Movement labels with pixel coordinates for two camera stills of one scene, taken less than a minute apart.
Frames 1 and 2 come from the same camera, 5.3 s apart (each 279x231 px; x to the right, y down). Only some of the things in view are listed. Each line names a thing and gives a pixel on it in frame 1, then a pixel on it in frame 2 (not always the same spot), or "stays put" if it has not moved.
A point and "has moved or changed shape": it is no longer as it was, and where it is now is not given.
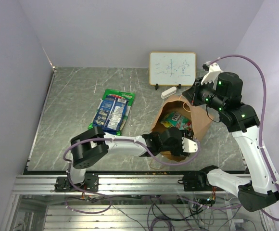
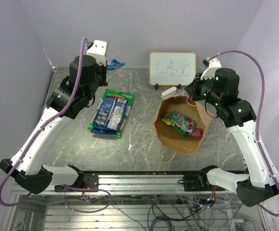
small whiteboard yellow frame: x=172 y=68 stays put
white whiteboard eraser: x=169 y=92 stays put
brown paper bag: x=181 y=104 has moved or changed shape
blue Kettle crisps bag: x=110 y=114 stays put
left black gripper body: x=176 y=150 to x=101 y=78
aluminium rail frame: x=189 y=201 stays put
